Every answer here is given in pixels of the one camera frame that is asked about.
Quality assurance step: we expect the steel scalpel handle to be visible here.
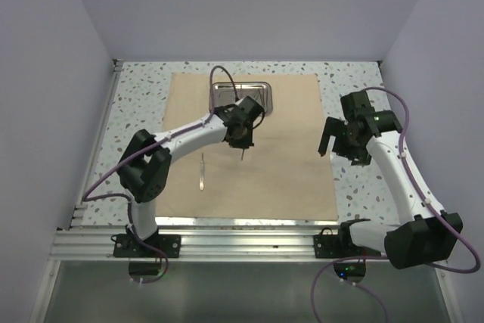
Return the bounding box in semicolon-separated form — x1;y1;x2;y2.
199;153;205;191

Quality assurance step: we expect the beige cloth wrap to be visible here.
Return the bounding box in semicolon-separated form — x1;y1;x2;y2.
156;74;338;221

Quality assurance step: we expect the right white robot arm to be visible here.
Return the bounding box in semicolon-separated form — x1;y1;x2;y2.
318;90;463;269

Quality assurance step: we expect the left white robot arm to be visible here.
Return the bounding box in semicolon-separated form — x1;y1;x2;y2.
116;96;265;257

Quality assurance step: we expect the steel instrument tray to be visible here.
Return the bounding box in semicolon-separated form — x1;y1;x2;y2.
209;80;274;116

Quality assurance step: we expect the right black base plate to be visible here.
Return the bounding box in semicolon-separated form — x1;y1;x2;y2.
312;227;382;259

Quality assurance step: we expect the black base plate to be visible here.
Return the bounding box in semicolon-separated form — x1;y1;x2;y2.
110;234;182;259
312;227;382;259

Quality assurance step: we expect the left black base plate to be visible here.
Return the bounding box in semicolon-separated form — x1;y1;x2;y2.
110;234;182;259

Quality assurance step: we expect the aluminium rail frame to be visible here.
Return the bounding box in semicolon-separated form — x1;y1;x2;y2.
29;61;462;322

